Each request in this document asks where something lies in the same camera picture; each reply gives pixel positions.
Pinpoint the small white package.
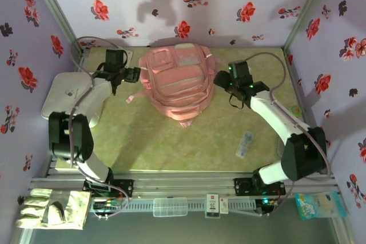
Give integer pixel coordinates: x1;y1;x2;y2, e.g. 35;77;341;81
219;197;229;215

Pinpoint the white lidded storage box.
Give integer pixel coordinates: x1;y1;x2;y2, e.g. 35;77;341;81
41;71;108;129

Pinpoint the black white card package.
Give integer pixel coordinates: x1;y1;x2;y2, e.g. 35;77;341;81
205;194;220;218

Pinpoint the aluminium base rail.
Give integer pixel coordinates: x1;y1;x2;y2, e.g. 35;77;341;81
30;171;337;199

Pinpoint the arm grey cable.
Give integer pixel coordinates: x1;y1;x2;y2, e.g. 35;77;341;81
245;51;334;218
70;36;132;221

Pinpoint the clear plastic ruler case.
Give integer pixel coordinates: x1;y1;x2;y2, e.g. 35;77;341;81
235;130;254;158

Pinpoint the pink student backpack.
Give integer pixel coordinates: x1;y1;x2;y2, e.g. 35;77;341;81
125;43;222;128

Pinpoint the clear plastic organizer box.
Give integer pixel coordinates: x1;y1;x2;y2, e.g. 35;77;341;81
153;197;188;218

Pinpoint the white fabric work glove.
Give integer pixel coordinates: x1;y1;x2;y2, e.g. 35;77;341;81
15;188;92;230

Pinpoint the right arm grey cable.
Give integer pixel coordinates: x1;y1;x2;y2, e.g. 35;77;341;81
245;51;334;218

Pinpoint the grey slotted cable duct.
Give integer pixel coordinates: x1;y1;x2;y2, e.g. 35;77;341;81
91;199;258;213

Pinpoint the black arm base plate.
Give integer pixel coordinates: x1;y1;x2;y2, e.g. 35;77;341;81
233;177;287;197
83;178;134;199

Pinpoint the green bottle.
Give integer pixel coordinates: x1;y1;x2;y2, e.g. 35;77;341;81
289;104;303;118

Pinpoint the left arm grey cable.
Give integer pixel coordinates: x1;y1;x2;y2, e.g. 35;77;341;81
70;36;132;221

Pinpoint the blue plastic snack bag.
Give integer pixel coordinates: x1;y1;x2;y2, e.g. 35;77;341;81
295;191;348;221

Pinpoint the aluminium corner post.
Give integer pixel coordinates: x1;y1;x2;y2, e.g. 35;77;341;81
27;0;86;59
283;0;335;52

